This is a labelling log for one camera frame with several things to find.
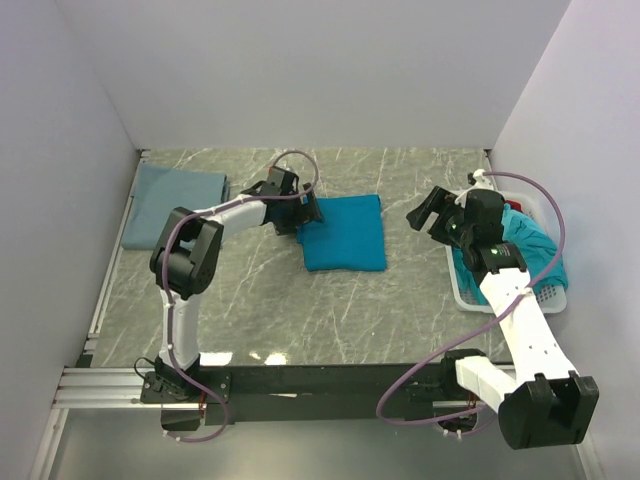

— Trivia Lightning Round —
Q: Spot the bright blue t shirt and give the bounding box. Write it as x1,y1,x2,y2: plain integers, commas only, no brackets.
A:
297,194,387,272

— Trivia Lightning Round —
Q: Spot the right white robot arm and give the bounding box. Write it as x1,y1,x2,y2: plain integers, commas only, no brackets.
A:
406,186,599,450

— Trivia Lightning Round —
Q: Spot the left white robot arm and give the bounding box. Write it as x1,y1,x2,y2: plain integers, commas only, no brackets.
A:
150,166,324,377

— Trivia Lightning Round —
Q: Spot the red t shirt in basket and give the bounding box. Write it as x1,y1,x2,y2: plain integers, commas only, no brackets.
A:
505,200,522,212

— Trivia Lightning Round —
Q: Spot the teal t shirt in basket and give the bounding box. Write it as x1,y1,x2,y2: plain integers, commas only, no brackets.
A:
452,204,569,306

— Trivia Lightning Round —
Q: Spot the white plastic laundry basket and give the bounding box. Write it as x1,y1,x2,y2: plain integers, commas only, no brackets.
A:
445,191,567,314

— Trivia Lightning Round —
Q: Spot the folded grey-blue t shirt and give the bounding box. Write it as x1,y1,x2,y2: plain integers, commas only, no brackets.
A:
120,163,229,250

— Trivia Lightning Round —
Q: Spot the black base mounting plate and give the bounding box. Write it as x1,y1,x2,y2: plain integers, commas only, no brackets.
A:
139,363,481,426

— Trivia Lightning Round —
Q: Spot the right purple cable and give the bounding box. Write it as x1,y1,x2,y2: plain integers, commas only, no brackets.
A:
374,169,566,427

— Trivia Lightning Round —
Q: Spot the purple cable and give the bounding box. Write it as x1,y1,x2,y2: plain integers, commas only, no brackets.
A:
374,169,566,427
134,149,321,444

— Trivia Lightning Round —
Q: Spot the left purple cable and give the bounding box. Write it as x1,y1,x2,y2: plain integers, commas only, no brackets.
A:
134,149,321,444

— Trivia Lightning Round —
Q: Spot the aluminium rail frame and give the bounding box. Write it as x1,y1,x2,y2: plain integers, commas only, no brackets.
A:
52,149,584,411

